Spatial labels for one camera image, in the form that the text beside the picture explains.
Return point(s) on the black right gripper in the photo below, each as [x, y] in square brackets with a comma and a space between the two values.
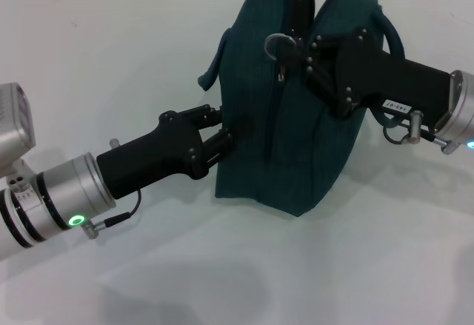
[389, 80]

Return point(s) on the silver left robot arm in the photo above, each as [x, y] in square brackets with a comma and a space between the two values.
[63, 191]

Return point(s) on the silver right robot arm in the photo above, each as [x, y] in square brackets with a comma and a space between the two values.
[463, 106]

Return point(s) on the dark teal insulated lunch bag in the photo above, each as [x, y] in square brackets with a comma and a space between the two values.
[266, 136]

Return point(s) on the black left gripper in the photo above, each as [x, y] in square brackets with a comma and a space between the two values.
[155, 158]

